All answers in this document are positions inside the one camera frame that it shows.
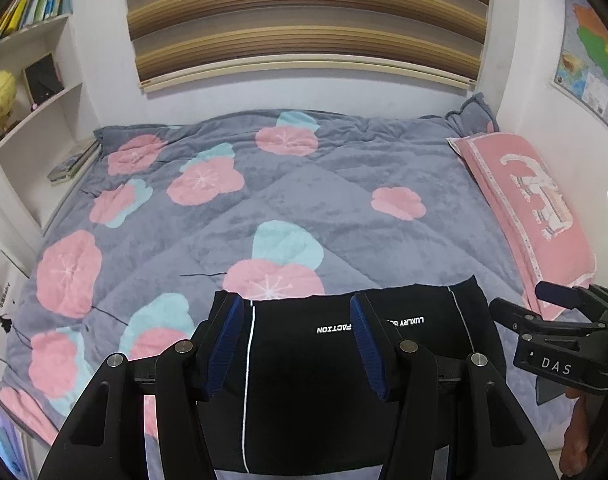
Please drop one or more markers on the white bookshelf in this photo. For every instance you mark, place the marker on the white bookshelf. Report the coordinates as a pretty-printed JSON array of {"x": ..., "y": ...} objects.
[{"x": 44, "y": 125}]

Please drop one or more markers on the grey floral blanket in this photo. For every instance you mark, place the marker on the grey floral blanket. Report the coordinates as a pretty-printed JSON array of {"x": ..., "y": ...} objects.
[{"x": 309, "y": 200}]

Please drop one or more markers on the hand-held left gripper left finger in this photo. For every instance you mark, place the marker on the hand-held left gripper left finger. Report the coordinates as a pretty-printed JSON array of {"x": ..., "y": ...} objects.
[{"x": 229, "y": 345}]

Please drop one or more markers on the black picture frame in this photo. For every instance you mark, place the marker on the black picture frame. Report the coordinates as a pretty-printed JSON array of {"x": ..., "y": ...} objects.
[{"x": 43, "y": 79}]

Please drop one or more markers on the black hooded jacket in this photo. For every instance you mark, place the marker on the black hooded jacket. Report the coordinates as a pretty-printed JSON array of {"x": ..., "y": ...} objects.
[{"x": 304, "y": 385}]

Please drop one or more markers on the stack of flat books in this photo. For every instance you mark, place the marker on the stack of flat books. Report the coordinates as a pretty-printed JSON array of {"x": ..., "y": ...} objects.
[{"x": 74, "y": 162}]

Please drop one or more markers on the brown striped window blind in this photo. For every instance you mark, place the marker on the brown striped window blind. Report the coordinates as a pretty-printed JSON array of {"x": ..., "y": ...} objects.
[{"x": 309, "y": 20}]

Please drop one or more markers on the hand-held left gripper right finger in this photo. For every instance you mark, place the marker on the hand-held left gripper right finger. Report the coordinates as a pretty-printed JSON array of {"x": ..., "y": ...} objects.
[{"x": 369, "y": 350}]

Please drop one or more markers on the grey pillow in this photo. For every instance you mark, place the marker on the grey pillow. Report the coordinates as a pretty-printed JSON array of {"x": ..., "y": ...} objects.
[{"x": 471, "y": 115}]

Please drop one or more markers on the colourful wall map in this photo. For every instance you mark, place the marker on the colourful wall map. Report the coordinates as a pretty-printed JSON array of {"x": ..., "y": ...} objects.
[{"x": 594, "y": 60}]

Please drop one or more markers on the pink printed pillow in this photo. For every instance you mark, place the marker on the pink printed pillow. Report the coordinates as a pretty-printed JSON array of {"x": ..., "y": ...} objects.
[{"x": 489, "y": 170}]

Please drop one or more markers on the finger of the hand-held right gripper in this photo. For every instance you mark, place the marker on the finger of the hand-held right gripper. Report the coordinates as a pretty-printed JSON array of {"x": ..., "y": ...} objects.
[
  {"x": 529, "y": 317},
  {"x": 559, "y": 291}
]

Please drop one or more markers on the person's right hand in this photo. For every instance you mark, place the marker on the person's right hand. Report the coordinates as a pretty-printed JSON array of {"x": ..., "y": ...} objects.
[{"x": 576, "y": 440}]

